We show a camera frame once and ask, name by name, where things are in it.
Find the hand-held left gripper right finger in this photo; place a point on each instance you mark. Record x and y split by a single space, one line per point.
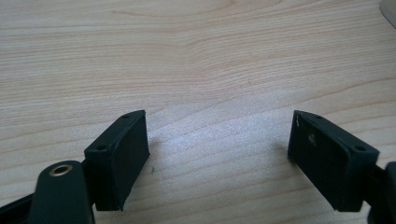
330 165

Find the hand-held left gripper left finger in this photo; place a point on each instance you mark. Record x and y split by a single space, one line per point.
116 161

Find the white round container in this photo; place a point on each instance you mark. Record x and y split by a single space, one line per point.
390 9

